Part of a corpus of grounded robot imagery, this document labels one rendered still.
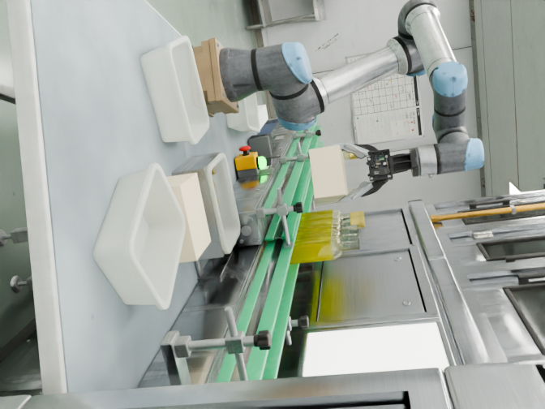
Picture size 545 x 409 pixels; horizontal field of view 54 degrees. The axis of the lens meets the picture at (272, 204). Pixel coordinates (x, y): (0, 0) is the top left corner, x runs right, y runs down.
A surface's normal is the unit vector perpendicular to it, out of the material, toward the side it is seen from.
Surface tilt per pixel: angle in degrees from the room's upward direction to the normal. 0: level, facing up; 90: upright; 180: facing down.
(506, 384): 90
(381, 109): 90
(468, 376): 90
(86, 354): 0
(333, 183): 90
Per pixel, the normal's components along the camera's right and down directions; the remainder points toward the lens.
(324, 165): -0.18, -0.04
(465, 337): -0.18, -0.94
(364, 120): -0.13, 0.31
